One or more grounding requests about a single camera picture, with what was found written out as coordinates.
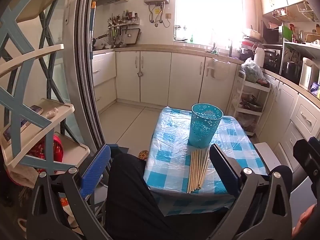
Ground black microwave oven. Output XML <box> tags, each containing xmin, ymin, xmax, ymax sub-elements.
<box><xmin>261</xmin><ymin>20</ymin><xmax>284</xmax><ymax>44</ymax></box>

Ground person's right hand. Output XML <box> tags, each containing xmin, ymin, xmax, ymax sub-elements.
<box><xmin>292</xmin><ymin>204</ymin><xmax>317</xmax><ymax>240</ymax></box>

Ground white stool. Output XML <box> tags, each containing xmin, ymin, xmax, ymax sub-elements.
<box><xmin>254</xmin><ymin>142</ymin><xmax>275</xmax><ymax>177</ymax></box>

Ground wall utensil rack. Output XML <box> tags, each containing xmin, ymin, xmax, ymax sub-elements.
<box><xmin>107</xmin><ymin>10</ymin><xmax>139</xmax><ymax>48</ymax></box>

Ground blue orange mop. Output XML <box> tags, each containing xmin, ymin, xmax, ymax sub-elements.
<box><xmin>90</xmin><ymin>1</ymin><xmax>97</xmax><ymax>53</ymax></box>

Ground white thermos jug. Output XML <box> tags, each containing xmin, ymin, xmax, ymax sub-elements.
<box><xmin>253</xmin><ymin>45</ymin><xmax>265</xmax><ymax>67</ymax></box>

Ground blue box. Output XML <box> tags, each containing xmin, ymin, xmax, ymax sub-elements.
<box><xmin>310</xmin><ymin>81</ymin><xmax>320</xmax><ymax>98</ymax></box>

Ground silver sliding door frame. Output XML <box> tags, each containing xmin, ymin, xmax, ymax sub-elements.
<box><xmin>66</xmin><ymin>0</ymin><xmax>108</xmax><ymax>153</ymax></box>

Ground white wire basket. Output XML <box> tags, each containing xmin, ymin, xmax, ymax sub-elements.
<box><xmin>296</xmin><ymin>1</ymin><xmax>320</xmax><ymax>22</ymax></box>
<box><xmin>272</xmin><ymin>7</ymin><xmax>297</xmax><ymax>20</ymax></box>

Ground white rolling cart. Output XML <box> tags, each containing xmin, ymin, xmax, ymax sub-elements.
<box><xmin>231</xmin><ymin>70</ymin><xmax>272</xmax><ymax>137</ymax></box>

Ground green cutting board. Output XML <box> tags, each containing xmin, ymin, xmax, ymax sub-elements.
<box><xmin>282</xmin><ymin>25</ymin><xmax>292</xmax><ymax>42</ymax></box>

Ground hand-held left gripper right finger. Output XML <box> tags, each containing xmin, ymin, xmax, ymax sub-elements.
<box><xmin>207</xmin><ymin>144</ymin><xmax>293</xmax><ymax>240</ymax></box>

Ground black toaster oven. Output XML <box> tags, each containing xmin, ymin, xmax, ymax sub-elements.
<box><xmin>264</xmin><ymin>49</ymin><xmax>282</xmax><ymax>72</ymax></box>

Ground blue white checkered tablecloth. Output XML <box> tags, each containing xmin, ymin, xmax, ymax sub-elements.
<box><xmin>144</xmin><ymin>106</ymin><xmax>269</xmax><ymax>217</ymax></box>

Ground cream drawer cabinet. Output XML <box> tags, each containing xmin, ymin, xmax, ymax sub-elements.
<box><xmin>92</xmin><ymin>52</ymin><xmax>117</xmax><ymax>112</ymax></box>

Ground white door-hung bag holder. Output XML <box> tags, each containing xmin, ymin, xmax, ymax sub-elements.
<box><xmin>205</xmin><ymin>56</ymin><xmax>232</xmax><ymax>80</ymax></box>

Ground blue cream shelf rack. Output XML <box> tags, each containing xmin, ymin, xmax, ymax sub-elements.
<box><xmin>0</xmin><ymin>0</ymin><xmax>90</xmax><ymax>178</ymax></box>

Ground bunch of bamboo chopsticks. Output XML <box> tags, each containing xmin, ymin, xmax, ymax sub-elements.
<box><xmin>187</xmin><ymin>148</ymin><xmax>211</xmax><ymax>194</ymax></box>

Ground hanging baking tray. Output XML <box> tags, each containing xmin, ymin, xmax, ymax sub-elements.
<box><xmin>128</xmin><ymin>28</ymin><xmax>141</xmax><ymax>46</ymax></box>

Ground black cooking pot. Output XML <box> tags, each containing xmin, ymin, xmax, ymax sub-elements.
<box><xmin>282</xmin><ymin>61</ymin><xmax>302</xmax><ymax>84</ymax></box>

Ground teal perforated plastic bin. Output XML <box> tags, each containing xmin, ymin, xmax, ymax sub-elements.
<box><xmin>188</xmin><ymin>103</ymin><xmax>224</xmax><ymax>148</ymax></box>

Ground black frying pan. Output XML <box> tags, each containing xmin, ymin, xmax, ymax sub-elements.
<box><xmin>92</xmin><ymin>34</ymin><xmax>109</xmax><ymax>46</ymax></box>

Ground dark lidded pot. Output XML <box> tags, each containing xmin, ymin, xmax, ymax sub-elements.
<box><xmin>240</xmin><ymin>95</ymin><xmax>263</xmax><ymax>107</ymax></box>

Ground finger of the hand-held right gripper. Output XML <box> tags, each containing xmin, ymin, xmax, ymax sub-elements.
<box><xmin>293</xmin><ymin>137</ymin><xmax>320</xmax><ymax>198</ymax></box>

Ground white electric water boiler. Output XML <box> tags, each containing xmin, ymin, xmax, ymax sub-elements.
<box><xmin>299</xmin><ymin>57</ymin><xmax>320</xmax><ymax>90</ymax></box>

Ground cream panelled base cabinets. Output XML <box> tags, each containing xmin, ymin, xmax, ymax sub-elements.
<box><xmin>257</xmin><ymin>75</ymin><xmax>320</xmax><ymax>160</ymax></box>

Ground red patterned bag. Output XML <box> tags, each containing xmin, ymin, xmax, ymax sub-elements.
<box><xmin>26</xmin><ymin>134</ymin><xmax>63</xmax><ymax>164</ymax></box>

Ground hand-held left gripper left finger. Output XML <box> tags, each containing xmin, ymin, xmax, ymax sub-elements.
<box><xmin>26</xmin><ymin>144</ymin><xmax>118</xmax><ymax>240</ymax></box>

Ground kitchen window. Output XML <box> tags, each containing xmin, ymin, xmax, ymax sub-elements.
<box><xmin>174</xmin><ymin>0</ymin><xmax>244</xmax><ymax>47</ymax></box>

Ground white counter shelf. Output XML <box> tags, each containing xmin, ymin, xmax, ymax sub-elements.
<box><xmin>279</xmin><ymin>41</ymin><xmax>320</xmax><ymax>80</ymax></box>

